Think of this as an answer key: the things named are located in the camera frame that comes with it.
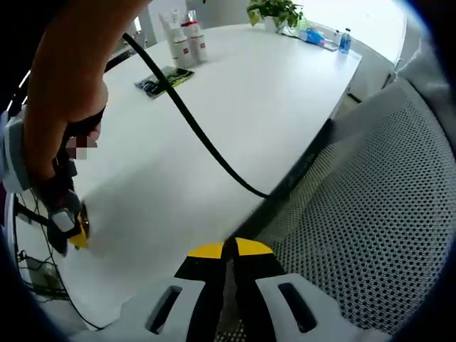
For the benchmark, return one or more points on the grey mesh office chair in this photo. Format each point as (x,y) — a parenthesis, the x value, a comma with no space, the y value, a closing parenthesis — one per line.
(374,213)

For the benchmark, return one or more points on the green black snack packet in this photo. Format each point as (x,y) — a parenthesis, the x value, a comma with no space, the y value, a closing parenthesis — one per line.
(178,76)

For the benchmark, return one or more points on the potted green plant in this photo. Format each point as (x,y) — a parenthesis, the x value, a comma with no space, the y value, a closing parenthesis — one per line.
(278,10)

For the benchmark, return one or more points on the person's light shirt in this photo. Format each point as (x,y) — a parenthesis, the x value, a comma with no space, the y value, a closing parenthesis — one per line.
(431,78)

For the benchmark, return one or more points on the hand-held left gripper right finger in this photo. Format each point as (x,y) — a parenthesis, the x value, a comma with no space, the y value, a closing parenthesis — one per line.
(256,285)

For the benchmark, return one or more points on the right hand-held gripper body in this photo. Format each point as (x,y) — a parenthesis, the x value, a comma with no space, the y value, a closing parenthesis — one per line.
(14,153)

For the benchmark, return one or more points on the water bottle blue label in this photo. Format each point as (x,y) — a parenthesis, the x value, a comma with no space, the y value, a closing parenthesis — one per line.
(344,42)

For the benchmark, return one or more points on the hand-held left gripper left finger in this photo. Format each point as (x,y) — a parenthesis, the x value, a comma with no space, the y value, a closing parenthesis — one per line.
(199,285)

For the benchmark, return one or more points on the blue tissue pack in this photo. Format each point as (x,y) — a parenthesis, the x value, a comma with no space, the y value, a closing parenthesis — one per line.
(317,37)

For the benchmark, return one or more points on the person's right hand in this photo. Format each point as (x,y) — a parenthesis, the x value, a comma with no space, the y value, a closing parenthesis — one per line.
(46,135)

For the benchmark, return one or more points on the white skincare bottle red label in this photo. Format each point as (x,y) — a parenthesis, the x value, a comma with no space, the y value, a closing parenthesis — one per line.
(181,53)
(200,48)

